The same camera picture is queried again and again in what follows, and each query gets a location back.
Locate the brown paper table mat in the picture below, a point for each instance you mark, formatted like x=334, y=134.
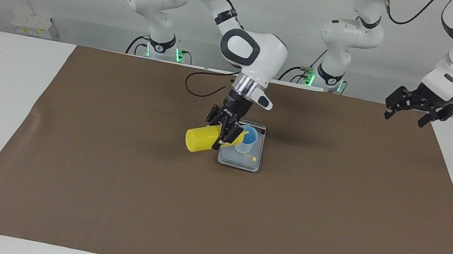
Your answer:
x=210, y=217

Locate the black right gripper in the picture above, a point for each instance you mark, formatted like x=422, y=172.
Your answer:
x=231, y=114

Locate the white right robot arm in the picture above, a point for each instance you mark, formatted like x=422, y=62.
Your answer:
x=262, y=59

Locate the yellow seasoning squeeze bottle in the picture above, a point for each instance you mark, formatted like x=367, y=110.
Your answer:
x=201, y=139

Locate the white wall socket box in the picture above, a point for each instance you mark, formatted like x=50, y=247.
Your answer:
x=32, y=25

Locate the green lit base connector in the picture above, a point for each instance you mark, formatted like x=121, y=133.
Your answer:
x=308, y=77
x=339, y=87
x=179, y=54

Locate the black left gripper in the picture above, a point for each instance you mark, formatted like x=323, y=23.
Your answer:
x=428, y=100

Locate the silver digital kitchen scale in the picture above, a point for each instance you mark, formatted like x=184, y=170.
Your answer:
x=239, y=161

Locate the light blue plastic cup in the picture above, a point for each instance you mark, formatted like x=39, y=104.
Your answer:
x=249, y=142

